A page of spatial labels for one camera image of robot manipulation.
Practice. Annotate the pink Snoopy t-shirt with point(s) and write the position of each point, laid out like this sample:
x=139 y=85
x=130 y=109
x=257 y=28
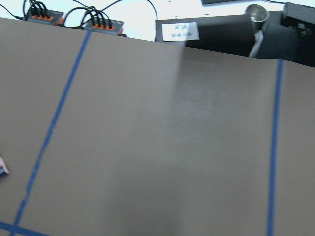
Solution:
x=4 y=171

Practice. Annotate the black box with white label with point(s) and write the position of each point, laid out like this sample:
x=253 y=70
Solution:
x=234 y=35

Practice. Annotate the grey orange cable hub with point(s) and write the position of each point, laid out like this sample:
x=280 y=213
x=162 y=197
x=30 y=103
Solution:
x=36 y=11
x=95 y=20

